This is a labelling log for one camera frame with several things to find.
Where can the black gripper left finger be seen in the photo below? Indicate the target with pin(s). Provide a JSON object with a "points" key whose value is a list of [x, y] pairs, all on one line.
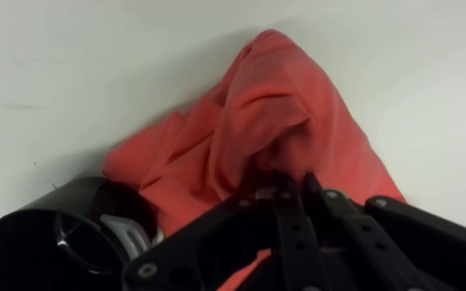
{"points": [[296, 241]]}

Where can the orange printed t-shirt cloth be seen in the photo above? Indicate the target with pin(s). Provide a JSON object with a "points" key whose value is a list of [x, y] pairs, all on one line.
{"points": [[273, 110]]}

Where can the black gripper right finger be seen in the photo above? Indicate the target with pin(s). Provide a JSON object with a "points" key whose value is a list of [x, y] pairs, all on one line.
{"points": [[359, 254]]}

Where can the black pot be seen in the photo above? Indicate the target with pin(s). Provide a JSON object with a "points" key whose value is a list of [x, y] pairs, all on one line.
{"points": [[76, 238]]}

